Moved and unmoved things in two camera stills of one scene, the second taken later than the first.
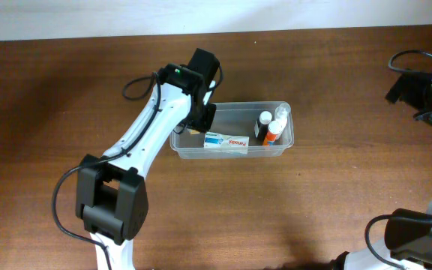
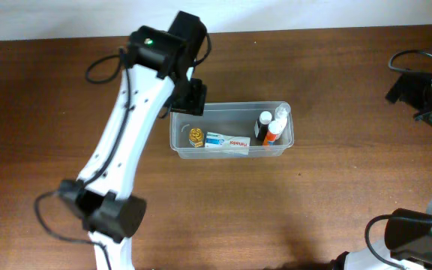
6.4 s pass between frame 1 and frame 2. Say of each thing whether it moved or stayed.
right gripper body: stayed
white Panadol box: stayed
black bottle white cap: stayed
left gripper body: moved
